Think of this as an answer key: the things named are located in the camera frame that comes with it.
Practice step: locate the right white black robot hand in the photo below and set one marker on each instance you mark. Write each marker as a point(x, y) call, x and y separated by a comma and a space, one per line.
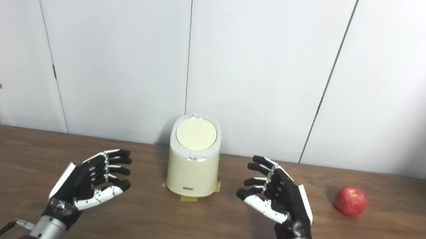
point(291, 208)

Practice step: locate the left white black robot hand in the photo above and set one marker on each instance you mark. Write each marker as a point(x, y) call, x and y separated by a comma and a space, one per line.
point(77, 184)

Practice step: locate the red apple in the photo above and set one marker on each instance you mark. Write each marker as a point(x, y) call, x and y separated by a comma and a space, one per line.
point(350, 201)

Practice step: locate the cream-colored round bin lid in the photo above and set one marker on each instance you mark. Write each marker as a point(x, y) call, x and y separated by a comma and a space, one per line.
point(196, 133)

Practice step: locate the cream-colored bin body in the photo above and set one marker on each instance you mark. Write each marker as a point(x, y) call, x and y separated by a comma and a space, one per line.
point(191, 175)

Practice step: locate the small yellow tape piece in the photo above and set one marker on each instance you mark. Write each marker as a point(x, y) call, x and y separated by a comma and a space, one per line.
point(164, 183)
point(217, 187)

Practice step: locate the wide yellow tape strip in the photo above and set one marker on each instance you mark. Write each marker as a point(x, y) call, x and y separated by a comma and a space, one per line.
point(188, 199)

